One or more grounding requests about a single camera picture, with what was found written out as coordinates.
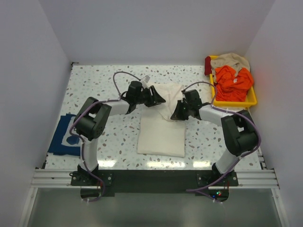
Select red cloth in bin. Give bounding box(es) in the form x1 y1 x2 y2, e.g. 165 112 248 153
204 56 212 76

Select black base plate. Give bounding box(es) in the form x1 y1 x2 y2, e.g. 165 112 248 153
71 169 239 201

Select cream t shirt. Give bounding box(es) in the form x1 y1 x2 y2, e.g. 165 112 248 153
137 83 186 157

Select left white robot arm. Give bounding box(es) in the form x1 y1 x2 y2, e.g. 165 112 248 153
70 81 166 172

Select yellow plastic bin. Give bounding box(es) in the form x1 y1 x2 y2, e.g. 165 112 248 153
208 55 257 108

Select beige t shirt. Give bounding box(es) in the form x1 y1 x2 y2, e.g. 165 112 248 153
210 53 250 76

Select orange t shirt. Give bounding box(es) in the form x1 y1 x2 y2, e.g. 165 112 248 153
215 65 254 102

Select folded blue white t shirt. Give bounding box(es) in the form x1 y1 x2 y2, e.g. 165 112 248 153
48 114 80 157

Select purple cable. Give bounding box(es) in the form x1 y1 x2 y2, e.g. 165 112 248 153
69 71 149 203
183 81 262 201

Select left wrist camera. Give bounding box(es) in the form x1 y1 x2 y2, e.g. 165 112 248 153
140 75 150 87

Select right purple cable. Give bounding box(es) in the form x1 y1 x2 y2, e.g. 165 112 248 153
183 81 262 201

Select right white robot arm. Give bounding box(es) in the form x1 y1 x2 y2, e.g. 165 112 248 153
171 90 261 176

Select aluminium rail frame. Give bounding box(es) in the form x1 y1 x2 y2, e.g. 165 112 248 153
20 159 289 227

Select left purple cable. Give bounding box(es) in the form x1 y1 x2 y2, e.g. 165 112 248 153
69 71 149 203

